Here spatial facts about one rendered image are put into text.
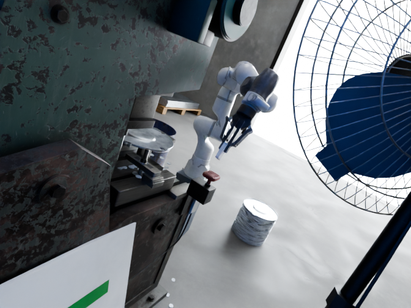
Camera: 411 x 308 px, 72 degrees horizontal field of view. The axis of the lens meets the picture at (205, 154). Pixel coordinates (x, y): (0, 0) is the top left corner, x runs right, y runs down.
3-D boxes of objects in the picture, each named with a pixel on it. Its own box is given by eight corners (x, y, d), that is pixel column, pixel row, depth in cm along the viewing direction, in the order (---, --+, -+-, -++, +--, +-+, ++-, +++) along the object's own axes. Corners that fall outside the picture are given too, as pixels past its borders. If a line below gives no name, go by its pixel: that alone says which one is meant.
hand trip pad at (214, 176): (204, 184, 121) (210, 168, 119) (215, 191, 119) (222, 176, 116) (195, 187, 115) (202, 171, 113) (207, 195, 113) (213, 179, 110)
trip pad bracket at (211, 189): (184, 211, 128) (199, 173, 121) (200, 223, 124) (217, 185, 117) (176, 214, 123) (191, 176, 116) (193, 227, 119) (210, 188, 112)
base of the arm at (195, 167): (191, 163, 202) (199, 146, 198) (214, 175, 197) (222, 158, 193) (177, 170, 182) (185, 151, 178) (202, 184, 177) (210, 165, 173)
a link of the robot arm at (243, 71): (244, 58, 140) (254, 75, 114) (270, 81, 147) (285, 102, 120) (230, 75, 145) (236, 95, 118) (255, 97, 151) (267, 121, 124)
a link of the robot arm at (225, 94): (215, 95, 174) (226, 67, 169) (240, 104, 178) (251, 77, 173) (219, 99, 156) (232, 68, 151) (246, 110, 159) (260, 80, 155)
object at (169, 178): (103, 139, 135) (106, 128, 133) (172, 188, 116) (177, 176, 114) (39, 143, 109) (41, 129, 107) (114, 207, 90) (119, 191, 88)
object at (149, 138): (140, 120, 137) (141, 119, 137) (185, 148, 125) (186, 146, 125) (90, 120, 113) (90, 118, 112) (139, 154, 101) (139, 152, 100)
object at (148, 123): (118, 113, 117) (122, 100, 115) (152, 134, 109) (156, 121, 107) (84, 112, 103) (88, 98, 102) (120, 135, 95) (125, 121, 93)
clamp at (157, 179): (131, 162, 110) (139, 139, 106) (162, 185, 103) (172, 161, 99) (120, 165, 104) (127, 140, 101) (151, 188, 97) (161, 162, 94)
